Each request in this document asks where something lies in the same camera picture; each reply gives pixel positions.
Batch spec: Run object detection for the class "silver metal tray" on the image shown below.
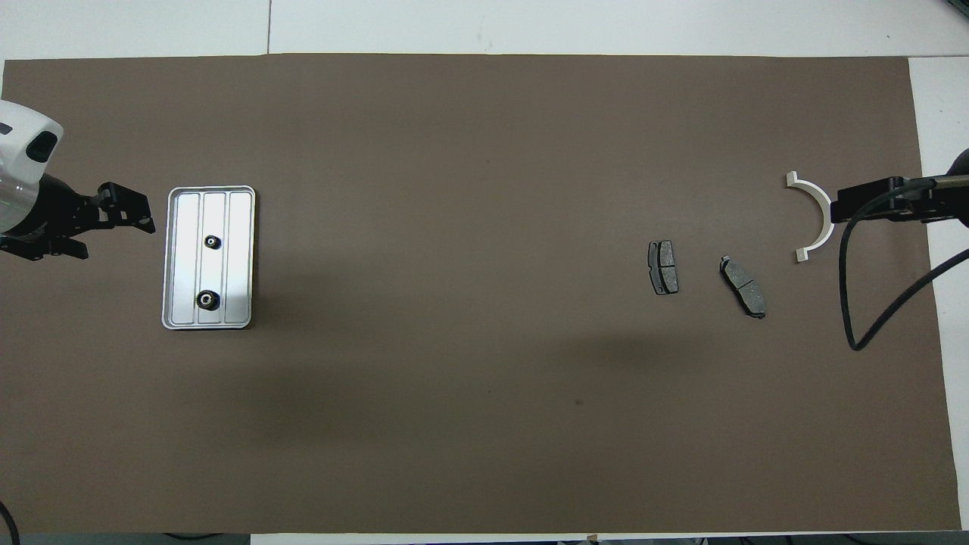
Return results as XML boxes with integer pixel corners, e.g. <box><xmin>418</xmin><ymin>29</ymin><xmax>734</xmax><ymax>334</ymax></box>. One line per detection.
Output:
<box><xmin>161</xmin><ymin>185</ymin><xmax>257</xmax><ymax>331</ymax></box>

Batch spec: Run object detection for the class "short dark grey brake pad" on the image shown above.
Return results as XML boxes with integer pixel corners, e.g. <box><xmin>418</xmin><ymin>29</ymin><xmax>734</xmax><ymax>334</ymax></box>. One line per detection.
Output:
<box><xmin>647</xmin><ymin>240</ymin><xmax>680</xmax><ymax>296</ymax></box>

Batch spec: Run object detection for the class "white semicircular plastic bracket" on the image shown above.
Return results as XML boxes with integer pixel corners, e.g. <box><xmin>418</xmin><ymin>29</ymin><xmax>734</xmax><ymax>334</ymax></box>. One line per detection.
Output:
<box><xmin>786</xmin><ymin>172</ymin><xmax>836</xmax><ymax>263</ymax></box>

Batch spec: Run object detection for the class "long dark grey brake pad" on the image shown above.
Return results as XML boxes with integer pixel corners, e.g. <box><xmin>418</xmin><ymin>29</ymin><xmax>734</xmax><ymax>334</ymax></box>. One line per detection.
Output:
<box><xmin>719</xmin><ymin>256</ymin><xmax>767</xmax><ymax>319</ymax></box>

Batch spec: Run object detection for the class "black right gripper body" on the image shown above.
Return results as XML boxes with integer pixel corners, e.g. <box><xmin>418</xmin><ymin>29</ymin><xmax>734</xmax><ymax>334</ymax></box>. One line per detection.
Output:
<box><xmin>882</xmin><ymin>176</ymin><xmax>955</xmax><ymax>223</ymax></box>

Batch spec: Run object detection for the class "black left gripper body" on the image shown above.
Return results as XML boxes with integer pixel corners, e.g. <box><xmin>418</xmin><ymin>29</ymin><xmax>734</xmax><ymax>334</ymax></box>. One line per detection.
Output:
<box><xmin>0</xmin><ymin>175</ymin><xmax>101</xmax><ymax>242</ymax></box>

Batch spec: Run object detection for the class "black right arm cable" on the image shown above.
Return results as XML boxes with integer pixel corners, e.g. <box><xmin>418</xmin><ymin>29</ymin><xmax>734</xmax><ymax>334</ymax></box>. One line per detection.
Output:
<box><xmin>841</xmin><ymin>189</ymin><xmax>969</xmax><ymax>352</ymax></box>

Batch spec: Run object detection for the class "brown table mat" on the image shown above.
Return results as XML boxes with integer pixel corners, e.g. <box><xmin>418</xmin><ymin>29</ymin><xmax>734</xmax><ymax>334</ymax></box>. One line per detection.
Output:
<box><xmin>0</xmin><ymin>53</ymin><xmax>962</xmax><ymax>535</ymax></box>

